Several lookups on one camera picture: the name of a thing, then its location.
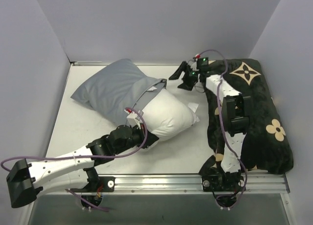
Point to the white pillow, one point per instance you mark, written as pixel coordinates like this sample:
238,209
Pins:
166,116

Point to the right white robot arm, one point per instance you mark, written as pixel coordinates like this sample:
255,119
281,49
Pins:
234,114

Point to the grey pillowcase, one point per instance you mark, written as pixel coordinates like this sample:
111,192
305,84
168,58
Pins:
118,86

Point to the black floral plush pillow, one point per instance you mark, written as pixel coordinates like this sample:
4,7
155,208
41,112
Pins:
265,146

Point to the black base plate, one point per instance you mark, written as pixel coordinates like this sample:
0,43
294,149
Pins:
222,182
100,184

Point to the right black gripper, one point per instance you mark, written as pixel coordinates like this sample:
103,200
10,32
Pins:
187,76

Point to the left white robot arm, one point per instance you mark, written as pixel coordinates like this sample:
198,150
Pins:
27,181

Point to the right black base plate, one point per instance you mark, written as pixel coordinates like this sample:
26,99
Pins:
222,182

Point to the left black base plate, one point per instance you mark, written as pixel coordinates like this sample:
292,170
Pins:
100,184

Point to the aluminium front rail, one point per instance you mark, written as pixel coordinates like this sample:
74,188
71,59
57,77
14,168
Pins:
254,183

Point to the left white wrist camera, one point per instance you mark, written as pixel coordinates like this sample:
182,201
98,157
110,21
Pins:
132,118

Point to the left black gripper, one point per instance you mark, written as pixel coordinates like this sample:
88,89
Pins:
148,140

